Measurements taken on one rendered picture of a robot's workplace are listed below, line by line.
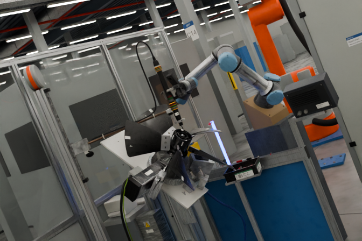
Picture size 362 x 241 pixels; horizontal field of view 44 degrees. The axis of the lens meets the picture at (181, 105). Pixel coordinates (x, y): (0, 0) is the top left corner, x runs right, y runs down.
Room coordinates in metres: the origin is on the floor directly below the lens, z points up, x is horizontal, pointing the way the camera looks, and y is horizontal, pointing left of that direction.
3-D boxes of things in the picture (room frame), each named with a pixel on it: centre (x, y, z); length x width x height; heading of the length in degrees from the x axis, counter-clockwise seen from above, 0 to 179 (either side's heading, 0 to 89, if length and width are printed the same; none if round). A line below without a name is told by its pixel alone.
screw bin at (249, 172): (2.85, -0.21, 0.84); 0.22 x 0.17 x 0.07; 70
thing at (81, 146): (2.78, 0.67, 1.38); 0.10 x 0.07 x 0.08; 90
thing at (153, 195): (2.54, 0.30, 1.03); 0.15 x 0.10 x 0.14; 55
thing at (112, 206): (2.96, 0.63, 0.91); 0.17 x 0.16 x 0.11; 55
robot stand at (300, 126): (3.24, -0.56, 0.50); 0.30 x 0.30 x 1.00; 46
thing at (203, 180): (2.76, 0.06, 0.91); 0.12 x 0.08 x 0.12; 55
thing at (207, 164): (2.84, 0.04, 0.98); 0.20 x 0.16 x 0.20; 55
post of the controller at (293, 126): (2.78, -0.60, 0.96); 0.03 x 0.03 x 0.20; 55
